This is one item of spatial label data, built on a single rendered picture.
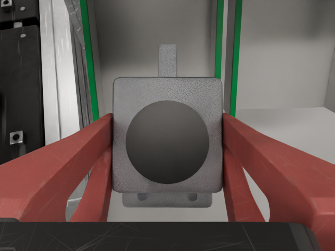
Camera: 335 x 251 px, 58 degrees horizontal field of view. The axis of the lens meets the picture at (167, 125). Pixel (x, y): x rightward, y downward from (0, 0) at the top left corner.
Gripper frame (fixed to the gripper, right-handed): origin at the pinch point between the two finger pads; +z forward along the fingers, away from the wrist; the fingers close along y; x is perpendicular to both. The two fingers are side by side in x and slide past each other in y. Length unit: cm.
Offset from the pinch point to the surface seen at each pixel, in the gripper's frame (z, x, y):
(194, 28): 22.6, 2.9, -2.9
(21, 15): 38.1, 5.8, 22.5
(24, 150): 18.8, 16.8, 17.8
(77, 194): 14.8, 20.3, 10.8
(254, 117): 32.9, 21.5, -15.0
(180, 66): 21.5, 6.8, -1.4
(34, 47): 32.8, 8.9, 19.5
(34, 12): 38.6, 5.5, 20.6
